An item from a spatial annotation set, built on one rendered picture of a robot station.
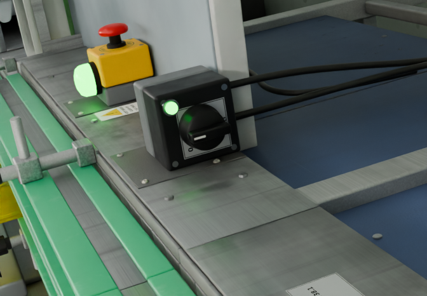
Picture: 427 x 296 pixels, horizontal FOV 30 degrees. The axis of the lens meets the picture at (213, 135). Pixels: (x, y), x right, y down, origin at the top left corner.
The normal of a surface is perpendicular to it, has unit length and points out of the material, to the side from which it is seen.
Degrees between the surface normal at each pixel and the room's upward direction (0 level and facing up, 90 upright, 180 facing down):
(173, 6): 0
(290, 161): 90
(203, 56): 0
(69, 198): 90
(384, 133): 90
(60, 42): 90
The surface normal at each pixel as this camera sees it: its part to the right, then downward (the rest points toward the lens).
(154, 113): -0.92, 0.26
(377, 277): -0.16, -0.93
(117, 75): 0.36, 0.25
